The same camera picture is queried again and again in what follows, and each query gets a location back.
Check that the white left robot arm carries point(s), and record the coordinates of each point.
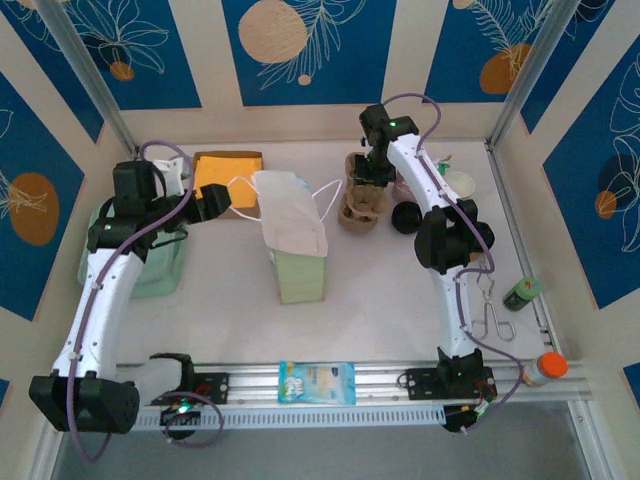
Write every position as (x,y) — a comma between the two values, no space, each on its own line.
(105,300)

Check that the green wrapped straws bundle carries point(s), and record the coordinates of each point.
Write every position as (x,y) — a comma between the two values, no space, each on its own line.
(444,165)

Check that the blue wet wipes packet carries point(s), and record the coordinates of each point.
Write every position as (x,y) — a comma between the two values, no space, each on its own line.
(317,382)

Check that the mint green zip pouch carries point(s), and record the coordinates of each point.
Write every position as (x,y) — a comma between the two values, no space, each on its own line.
(160,270)

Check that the pulp cup carrier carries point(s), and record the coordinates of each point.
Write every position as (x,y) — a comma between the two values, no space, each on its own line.
(367,202)

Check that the black controller board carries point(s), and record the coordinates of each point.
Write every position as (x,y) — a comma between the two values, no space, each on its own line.
(462,417)
(180,417)

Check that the yellow napkin stack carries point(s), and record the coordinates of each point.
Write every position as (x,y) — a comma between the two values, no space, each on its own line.
(220,170)

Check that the aluminium frame post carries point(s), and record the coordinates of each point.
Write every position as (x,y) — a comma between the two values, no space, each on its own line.
(535,70)
(85,70)

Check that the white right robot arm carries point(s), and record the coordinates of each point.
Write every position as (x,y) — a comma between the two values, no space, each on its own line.
(420,170)

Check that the metal tongs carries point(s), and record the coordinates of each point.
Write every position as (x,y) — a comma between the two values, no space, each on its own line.
(487,300)

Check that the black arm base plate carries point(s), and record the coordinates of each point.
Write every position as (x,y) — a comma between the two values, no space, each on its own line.
(420,385)
(215,387)

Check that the orange capped bottle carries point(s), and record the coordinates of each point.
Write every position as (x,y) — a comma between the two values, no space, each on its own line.
(547,367)

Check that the stack of brown paper cups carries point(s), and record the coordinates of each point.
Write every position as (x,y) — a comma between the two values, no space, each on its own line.
(462,185)

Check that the aluminium side rail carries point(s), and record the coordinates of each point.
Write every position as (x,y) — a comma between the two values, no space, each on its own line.
(527,260)

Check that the blue floral wall panel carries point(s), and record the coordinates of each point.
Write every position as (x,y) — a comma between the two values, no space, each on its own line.
(30,150)
(450,50)
(165,75)
(50,75)
(575,60)
(575,200)
(350,50)

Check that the sky print paper gift bag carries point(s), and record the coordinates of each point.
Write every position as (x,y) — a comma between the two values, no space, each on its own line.
(295,225)

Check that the stack of pulp cup carriers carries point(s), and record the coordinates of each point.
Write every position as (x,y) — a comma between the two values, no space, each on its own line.
(357,225)

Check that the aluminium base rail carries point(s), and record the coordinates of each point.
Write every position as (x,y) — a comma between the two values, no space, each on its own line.
(380,380)

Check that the stack of black cup lids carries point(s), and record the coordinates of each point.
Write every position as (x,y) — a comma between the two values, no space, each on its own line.
(406,217)

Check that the brown paper coffee cup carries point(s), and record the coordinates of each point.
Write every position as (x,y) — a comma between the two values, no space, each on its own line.
(477,259)

